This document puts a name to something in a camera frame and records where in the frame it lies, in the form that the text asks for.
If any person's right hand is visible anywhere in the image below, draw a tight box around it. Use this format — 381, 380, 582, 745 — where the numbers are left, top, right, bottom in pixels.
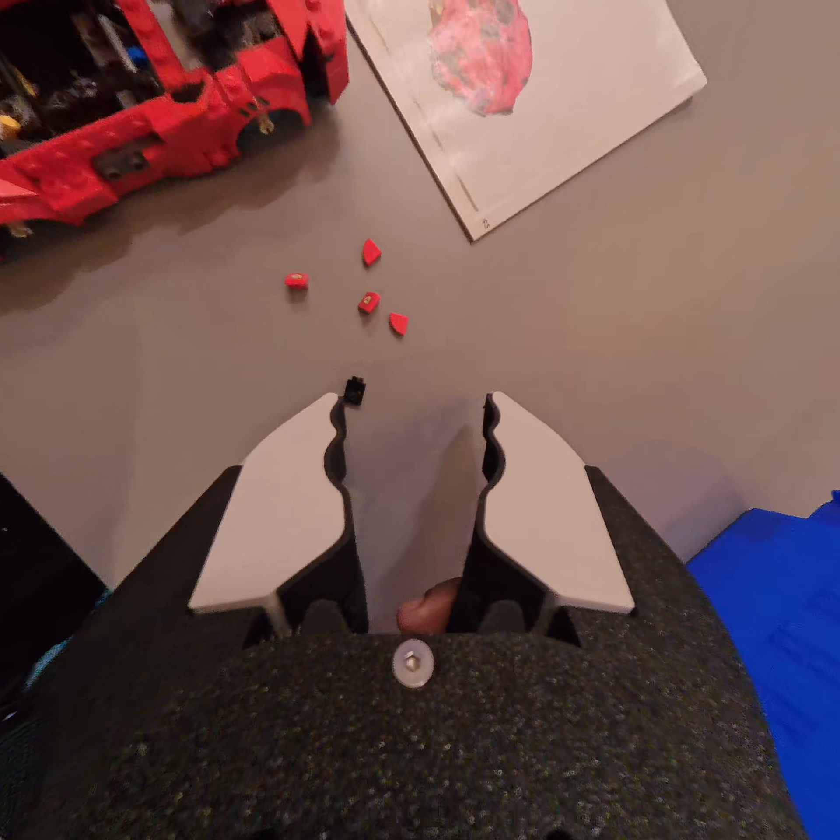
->
396, 576, 462, 635

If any blue plastic bin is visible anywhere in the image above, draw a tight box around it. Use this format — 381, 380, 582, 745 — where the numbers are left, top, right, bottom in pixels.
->
686, 489, 840, 840

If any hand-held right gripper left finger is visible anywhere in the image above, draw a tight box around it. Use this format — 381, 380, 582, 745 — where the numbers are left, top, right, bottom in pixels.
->
188, 392, 370, 636

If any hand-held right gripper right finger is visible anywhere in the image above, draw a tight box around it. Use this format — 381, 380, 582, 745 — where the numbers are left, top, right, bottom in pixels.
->
461, 390, 637, 634

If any red lego car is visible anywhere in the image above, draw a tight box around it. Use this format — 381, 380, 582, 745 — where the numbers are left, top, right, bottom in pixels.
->
0, 0, 350, 263

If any lego instruction booklet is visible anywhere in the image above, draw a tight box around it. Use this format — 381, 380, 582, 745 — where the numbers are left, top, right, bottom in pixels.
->
344, 0, 708, 244

